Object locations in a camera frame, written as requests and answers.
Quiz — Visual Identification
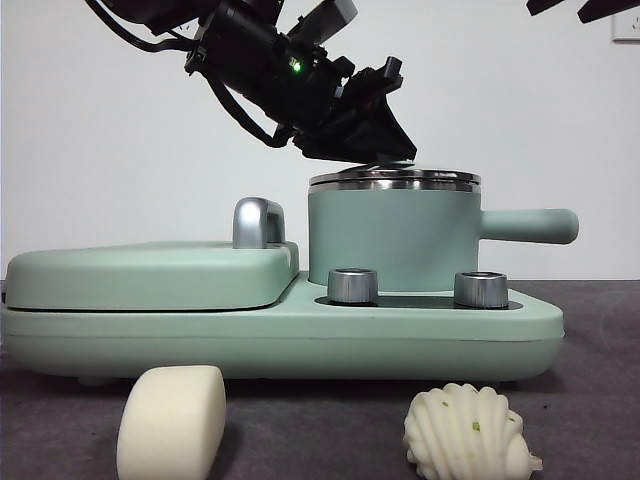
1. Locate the plain white steamed bun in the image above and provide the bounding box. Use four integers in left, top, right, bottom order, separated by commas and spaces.
115, 364, 227, 480

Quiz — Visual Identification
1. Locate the black control panel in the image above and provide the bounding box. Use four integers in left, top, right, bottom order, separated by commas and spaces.
313, 294, 524, 310

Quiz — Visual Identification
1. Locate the mint green breakfast machine base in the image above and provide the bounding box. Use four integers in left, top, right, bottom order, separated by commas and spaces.
0, 272, 566, 389

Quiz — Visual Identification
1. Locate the silver control dial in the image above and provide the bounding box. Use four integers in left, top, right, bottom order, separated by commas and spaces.
453, 271, 510, 308
327, 268, 380, 305

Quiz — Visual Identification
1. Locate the glass lid with green knob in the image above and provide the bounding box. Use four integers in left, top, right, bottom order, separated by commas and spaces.
308, 160, 482, 187

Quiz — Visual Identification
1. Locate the shell-shaped white bun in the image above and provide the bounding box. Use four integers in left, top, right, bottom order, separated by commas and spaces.
402, 382, 544, 480

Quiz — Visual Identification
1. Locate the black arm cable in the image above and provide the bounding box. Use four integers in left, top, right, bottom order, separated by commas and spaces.
99, 9, 201, 55
207, 79, 291, 149

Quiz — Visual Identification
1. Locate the mint green griddle cover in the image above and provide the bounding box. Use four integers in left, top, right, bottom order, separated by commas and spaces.
4, 240, 301, 312

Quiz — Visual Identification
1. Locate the silver cover handle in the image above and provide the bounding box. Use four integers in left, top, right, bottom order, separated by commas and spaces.
232, 197, 287, 250

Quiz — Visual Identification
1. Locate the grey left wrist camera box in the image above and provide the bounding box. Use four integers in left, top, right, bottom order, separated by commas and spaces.
287, 0, 359, 45

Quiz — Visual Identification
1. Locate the mint green pot with handle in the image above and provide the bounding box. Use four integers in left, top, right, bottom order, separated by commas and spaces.
305, 178, 580, 294

